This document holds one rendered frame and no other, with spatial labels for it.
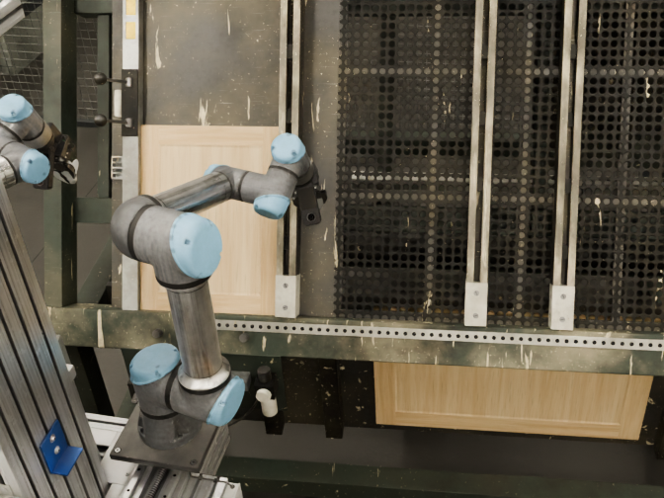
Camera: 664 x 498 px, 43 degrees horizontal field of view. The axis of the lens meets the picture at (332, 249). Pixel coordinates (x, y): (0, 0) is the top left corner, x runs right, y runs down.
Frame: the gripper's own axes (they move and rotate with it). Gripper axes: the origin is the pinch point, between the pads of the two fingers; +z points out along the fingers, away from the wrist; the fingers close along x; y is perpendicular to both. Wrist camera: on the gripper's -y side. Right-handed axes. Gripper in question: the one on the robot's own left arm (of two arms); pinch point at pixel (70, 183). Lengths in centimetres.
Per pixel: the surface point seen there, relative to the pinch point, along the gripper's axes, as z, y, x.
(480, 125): 18, 40, -108
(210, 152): 19.7, 24.6, -28.8
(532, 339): 46, -11, -128
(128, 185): 21.2, 11.6, -5.1
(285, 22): -2, 57, -50
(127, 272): 34.1, -11.6, -6.8
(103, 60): 10, 48, 11
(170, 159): 20.1, 21.2, -16.4
